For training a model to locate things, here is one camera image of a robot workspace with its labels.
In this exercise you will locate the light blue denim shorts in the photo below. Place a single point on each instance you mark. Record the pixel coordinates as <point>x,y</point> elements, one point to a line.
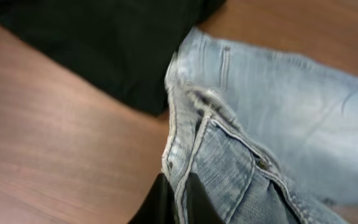
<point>272,136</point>

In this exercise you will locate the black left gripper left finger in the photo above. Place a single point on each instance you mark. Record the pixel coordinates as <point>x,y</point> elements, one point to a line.
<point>157,207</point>

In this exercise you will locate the folded black garment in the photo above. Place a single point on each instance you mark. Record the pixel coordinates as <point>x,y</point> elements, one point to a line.
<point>122,47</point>

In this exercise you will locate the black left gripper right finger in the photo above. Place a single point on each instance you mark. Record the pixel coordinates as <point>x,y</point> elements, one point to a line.
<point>200,210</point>

